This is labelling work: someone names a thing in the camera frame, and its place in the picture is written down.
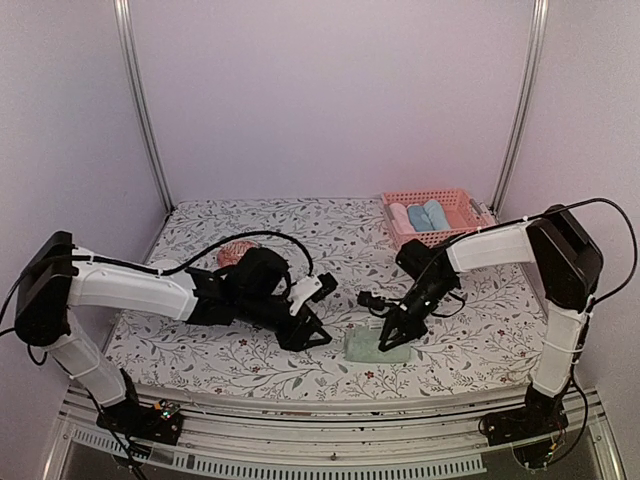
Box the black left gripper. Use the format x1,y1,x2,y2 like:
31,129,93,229
238,293,334,354

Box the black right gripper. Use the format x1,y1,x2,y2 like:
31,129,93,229
380,277,455,352

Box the green panda towel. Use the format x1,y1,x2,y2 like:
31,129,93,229
344,326,411,364

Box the light blue towel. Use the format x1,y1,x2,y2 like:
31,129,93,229
423,199,451,231

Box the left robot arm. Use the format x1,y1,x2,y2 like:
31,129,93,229
12,231,337,434

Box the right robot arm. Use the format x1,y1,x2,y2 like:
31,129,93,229
378,204,604,436

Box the floral table mat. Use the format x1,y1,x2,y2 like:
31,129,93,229
106,199,546,402

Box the rolled pink towel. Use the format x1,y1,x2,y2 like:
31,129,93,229
389,203,415,235

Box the rolled blue towel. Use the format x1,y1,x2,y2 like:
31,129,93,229
407,205,433,233

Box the pink plastic basket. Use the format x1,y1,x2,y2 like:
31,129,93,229
382,188,495,249

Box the white ceramic bowl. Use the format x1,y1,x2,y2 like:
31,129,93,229
149,259,178,271

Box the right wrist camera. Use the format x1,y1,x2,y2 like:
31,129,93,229
357,291,399,318

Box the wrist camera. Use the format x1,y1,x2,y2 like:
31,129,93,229
288,272,338,316
357,291,399,318

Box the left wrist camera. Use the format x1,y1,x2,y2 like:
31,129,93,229
288,272,338,316

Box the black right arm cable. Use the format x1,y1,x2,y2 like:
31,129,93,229
414,198,635,466

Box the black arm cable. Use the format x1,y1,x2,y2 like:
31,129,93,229
414,198,635,466
0,230,316,336

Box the front aluminium rail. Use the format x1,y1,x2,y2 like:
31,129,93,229
57,387,606,476

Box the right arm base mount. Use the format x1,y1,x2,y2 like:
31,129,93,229
478,406,569,446

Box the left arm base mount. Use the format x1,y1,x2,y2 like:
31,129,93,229
96,399,184,446

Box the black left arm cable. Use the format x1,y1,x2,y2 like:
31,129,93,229
0,230,316,336

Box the right aluminium frame post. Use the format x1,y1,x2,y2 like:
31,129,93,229
490,0,549,217

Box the aluminium frame post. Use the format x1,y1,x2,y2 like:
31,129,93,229
113,0,175,215
490,0,549,217

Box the left aluminium frame post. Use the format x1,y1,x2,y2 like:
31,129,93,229
113,0,175,215

